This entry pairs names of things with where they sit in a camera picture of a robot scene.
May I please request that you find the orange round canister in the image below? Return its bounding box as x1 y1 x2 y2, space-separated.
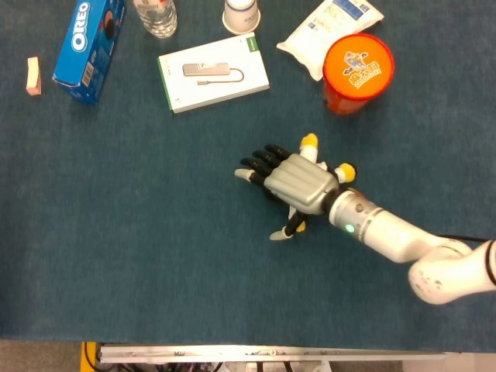
322 33 396 116

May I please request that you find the pink eraser block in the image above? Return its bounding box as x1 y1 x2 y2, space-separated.
26 57 43 96

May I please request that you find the blue Oreo cookie box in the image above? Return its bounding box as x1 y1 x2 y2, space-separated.
52 0 127 105

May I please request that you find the white snack pouch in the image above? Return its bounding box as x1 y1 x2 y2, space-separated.
276 0 385 82

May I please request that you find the white USB hub box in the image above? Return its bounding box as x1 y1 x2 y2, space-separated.
157 32 271 115

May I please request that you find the aluminium frame rail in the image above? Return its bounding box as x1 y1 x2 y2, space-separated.
96 344 447 364

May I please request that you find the yellow frame bracket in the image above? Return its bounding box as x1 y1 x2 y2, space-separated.
80 341 102 372

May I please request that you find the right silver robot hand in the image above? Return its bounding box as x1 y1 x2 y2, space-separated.
233 143 340 242

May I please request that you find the clear plastic water bottle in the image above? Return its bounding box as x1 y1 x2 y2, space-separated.
133 0 179 40

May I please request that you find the black and white plush penguin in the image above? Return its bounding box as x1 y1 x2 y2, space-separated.
263 133 357 233

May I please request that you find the white paper cup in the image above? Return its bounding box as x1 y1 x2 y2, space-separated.
222 0 262 36

